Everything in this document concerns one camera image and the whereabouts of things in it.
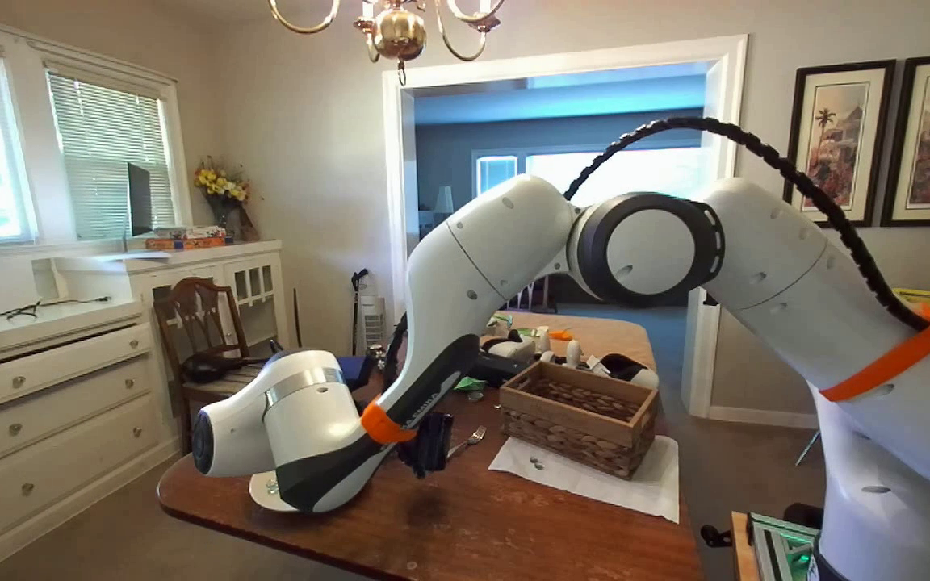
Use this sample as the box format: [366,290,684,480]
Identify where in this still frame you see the black cup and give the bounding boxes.
[397,409,460,485]

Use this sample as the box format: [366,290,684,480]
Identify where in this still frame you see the long black box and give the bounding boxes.
[474,334,541,386]

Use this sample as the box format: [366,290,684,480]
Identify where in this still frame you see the silver fork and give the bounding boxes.
[444,426,490,464]

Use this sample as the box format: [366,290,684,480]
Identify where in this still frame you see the woven wooden basket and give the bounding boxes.
[497,358,662,480]

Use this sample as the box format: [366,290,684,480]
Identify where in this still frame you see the white VR headset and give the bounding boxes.
[592,351,664,395]

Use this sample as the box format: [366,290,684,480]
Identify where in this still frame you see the white glass-door cabinet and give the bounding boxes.
[124,240,295,367]

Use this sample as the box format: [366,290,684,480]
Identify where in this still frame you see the white placemat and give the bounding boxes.
[488,433,684,525]

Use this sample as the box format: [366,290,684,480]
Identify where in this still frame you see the yellow flower bouquet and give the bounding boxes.
[190,159,257,245]

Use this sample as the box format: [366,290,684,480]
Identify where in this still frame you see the dark wooden chair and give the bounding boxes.
[152,275,289,444]

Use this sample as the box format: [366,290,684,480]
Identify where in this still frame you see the brass chandelier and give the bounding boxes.
[264,0,511,71]

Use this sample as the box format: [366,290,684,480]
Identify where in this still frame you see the white patterned plate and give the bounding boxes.
[246,472,299,517]

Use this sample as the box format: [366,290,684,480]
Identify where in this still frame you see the dark flat monitor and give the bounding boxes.
[124,160,154,240]

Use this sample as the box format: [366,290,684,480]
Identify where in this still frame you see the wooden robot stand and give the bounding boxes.
[729,509,762,581]

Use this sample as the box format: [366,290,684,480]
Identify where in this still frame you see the white drawer sideboard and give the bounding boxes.
[0,300,185,579]

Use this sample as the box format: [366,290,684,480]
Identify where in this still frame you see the upright black-handled vacuum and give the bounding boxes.
[348,266,387,358]

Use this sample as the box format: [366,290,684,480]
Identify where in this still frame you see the narrow orange cable strap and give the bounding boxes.
[358,399,420,447]

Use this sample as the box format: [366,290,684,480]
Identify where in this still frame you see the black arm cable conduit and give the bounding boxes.
[562,113,930,358]

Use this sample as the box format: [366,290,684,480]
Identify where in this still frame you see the green aluminium robot mount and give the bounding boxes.
[748,509,829,581]

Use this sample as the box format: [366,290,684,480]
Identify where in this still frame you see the wide orange cable strap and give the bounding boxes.
[817,302,930,404]

